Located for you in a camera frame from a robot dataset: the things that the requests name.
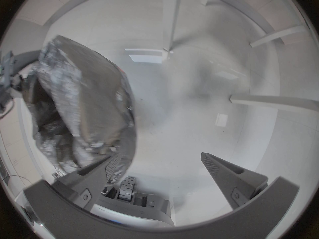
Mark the grey chair with white legs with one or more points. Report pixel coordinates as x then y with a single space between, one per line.
172 21

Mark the black plastic bag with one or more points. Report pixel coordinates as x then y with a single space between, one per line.
82 83

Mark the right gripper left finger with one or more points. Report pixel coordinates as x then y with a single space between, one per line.
89 180

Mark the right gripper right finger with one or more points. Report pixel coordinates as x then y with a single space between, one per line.
234 183

